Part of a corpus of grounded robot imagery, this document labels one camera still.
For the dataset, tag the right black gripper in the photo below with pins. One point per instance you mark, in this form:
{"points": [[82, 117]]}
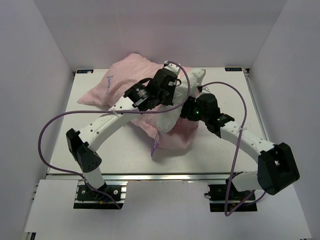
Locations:
{"points": [[190, 103]]}

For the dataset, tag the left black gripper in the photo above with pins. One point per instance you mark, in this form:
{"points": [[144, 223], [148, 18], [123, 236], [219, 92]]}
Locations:
{"points": [[169, 101]]}

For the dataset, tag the pink and purple Frozen pillowcase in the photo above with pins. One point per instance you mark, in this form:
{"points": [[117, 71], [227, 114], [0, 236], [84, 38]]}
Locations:
{"points": [[124, 74]]}

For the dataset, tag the white pillow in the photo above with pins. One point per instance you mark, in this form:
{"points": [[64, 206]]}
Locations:
{"points": [[166, 121]]}

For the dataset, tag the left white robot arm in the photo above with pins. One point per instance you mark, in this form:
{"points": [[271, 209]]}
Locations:
{"points": [[140, 97]]}

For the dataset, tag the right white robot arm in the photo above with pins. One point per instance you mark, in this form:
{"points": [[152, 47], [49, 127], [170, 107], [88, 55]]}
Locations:
{"points": [[276, 166]]}

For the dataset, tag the blue label sticker right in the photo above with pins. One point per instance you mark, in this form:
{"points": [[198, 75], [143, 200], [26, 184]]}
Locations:
{"points": [[233, 69]]}

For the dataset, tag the blue label sticker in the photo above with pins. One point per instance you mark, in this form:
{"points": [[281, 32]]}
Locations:
{"points": [[84, 71], [233, 69]]}

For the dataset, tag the blue label sticker left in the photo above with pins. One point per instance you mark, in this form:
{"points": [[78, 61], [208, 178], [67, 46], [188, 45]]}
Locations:
{"points": [[84, 71]]}

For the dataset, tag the aluminium table front rail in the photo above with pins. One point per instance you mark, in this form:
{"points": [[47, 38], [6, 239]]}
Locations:
{"points": [[165, 177]]}

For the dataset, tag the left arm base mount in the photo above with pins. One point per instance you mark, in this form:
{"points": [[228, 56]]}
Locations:
{"points": [[110, 198]]}

